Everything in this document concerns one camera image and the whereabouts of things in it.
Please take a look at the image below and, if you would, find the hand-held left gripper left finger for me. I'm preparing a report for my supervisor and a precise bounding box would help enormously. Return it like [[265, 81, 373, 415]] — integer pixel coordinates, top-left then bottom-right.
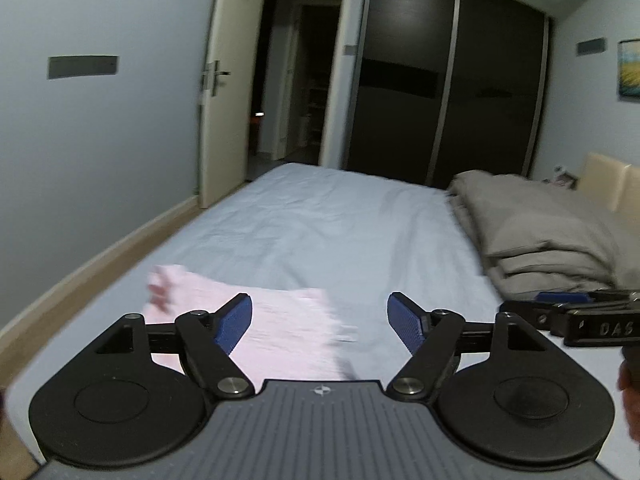
[[95, 292, 253, 401]]

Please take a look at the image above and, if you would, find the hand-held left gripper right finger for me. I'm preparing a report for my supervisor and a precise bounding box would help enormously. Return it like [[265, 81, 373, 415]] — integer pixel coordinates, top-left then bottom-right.
[[386, 291, 548, 402]]

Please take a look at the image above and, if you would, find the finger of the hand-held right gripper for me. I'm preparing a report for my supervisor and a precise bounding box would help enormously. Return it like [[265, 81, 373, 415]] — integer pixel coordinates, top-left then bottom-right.
[[500, 300, 567, 337], [536, 289, 640, 307]]

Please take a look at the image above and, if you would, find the pink embroidered garment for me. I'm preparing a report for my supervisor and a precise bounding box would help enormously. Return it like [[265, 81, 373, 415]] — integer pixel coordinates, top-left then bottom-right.
[[145, 263, 361, 381]]

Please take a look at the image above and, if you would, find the person's right hand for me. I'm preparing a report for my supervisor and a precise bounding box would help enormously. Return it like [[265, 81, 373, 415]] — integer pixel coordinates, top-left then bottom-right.
[[617, 359, 640, 443]]

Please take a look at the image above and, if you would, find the grey folded duvet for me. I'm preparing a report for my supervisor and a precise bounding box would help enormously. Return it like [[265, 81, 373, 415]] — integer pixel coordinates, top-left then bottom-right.
[[446, 187, 640, 302]]

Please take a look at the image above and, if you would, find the grey pillow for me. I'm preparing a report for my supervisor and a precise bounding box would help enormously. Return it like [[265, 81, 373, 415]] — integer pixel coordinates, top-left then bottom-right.
[[450, 170, 618, 258]]

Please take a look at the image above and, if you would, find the small bedside device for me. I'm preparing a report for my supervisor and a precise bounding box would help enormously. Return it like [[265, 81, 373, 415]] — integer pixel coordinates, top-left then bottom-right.
[[552, 164, 578, 188]]

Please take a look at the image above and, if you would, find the cream padded headboard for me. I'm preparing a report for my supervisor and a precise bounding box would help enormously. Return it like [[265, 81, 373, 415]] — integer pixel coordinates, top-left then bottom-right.
[[580, 152, 640, 216]]

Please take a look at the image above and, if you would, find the bed with light blue sheet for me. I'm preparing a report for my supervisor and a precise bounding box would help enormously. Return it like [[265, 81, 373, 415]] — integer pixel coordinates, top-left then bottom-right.
[[0, 162, 640, 466]]

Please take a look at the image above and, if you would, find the dark sliding wardrobe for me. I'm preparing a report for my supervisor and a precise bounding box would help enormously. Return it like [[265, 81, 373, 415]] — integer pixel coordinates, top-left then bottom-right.
[[340, 0, 551, 191]]

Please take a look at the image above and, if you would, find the white door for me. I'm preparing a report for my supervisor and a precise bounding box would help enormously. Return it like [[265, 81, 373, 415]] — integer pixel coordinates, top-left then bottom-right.
[[199, 0, 268, 209]]

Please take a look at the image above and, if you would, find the framed wall picture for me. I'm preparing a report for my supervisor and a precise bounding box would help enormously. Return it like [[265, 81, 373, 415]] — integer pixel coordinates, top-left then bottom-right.
[[617, 39, 640, 100]]

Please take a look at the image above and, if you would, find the metal door handle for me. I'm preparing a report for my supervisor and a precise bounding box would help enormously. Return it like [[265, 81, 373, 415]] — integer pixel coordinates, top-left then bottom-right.
[[202, 60, 232, 96]]

